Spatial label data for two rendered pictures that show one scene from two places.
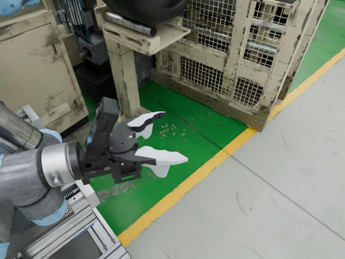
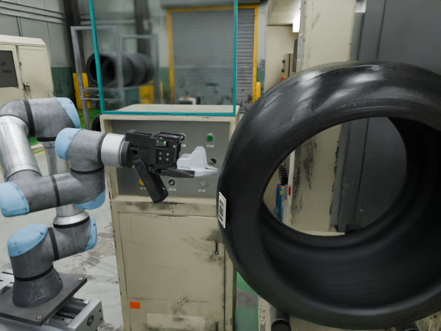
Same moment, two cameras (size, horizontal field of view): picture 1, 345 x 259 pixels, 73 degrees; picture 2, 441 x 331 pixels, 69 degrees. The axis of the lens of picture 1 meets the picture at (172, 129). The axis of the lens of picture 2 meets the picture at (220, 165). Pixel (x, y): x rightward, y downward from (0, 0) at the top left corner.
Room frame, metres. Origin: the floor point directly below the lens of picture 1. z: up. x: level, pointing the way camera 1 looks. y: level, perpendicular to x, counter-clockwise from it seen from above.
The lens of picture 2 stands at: (0.72, -0.32, 1.46)
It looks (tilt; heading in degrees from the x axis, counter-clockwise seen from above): 18 degrees down; 58
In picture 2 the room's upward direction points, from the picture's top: straight up
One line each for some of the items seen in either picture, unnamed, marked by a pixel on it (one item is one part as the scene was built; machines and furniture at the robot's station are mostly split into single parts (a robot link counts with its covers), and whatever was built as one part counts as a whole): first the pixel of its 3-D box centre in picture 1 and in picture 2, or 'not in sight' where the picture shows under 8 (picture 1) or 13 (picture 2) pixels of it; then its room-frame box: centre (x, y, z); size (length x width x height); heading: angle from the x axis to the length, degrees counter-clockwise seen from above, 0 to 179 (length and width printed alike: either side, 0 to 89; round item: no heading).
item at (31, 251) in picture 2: not in sight; (32, 248); (0.68, 0.79, 0.88); 0.13 x 0.12 x 0.14; 4
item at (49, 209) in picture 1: (41, 193); not in sight; (0.24, 0.28, 0.94); 0.11 x 0.08 x 0.11; 17
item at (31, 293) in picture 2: not in sight; (35, 279); (0.68, 0.79, 0.77); 0.15 x 0.15 x 0.10
